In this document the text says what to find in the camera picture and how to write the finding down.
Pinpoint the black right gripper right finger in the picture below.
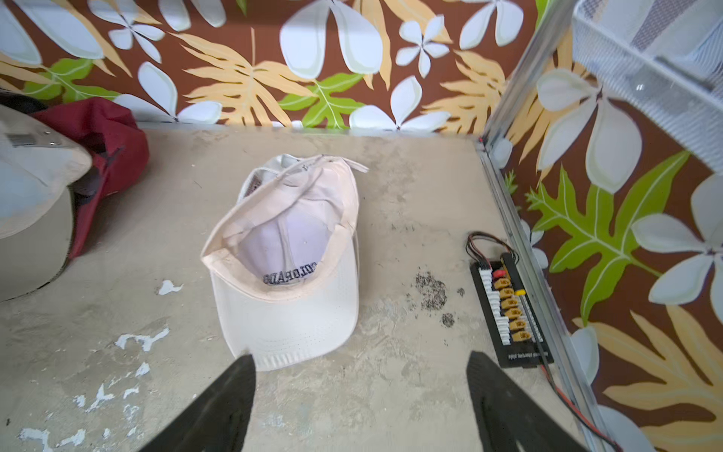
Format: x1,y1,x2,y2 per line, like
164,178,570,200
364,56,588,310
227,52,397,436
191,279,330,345
466,351,585,452

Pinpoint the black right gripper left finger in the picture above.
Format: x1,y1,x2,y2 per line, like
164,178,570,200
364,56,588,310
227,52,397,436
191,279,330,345
142,354,256,451

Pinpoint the red baseball cap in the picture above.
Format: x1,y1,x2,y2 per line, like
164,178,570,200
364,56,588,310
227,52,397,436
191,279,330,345
32,97,150,259

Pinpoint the beige baseball cap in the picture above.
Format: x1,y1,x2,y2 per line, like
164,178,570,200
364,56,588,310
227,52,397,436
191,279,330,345
1,107,92,301

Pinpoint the black baseball cap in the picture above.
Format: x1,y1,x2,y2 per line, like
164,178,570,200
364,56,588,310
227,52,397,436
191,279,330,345
0,90,48,115

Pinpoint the white cap under pile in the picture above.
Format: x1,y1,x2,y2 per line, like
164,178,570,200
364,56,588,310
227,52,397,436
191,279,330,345
201,154,368,372

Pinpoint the black parallel charging board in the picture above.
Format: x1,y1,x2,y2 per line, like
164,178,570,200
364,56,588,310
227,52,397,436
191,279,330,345
465,231,621,451

